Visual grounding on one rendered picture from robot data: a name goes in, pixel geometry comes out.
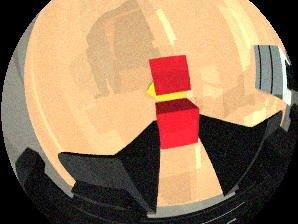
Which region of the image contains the yellow cube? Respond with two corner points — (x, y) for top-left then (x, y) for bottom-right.
(146, 81), (188, 101)

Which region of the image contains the red cube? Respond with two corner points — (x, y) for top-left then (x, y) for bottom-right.
(156, 97), (200, 151)
(149, 55), (192, 96)

